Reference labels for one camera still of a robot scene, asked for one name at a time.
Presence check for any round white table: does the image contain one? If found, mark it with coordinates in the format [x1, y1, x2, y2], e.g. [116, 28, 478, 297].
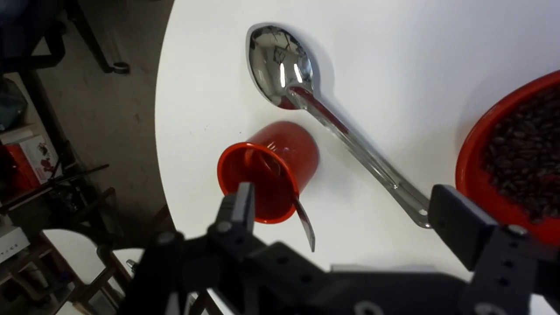
[156, 0, 560, 278]

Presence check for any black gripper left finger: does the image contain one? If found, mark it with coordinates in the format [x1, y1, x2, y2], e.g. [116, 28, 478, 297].
[215, 182, 256, 233]

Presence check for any red bowl with beans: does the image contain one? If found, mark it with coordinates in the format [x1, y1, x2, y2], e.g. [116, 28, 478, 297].
[455, 72, 560, 245]

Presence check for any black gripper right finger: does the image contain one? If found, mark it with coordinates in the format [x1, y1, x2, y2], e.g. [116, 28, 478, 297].
[429, 184, 497, 271]

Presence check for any small metal spoon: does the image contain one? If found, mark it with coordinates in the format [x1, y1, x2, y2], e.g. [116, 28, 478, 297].
[256, 152, 319, 254]

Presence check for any red mug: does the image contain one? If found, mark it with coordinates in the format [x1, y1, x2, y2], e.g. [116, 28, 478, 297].
[217, 121, 320, 224]

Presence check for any large silver serving spoon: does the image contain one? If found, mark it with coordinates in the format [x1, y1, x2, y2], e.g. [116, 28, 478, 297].
[247, 24, 431, 229]

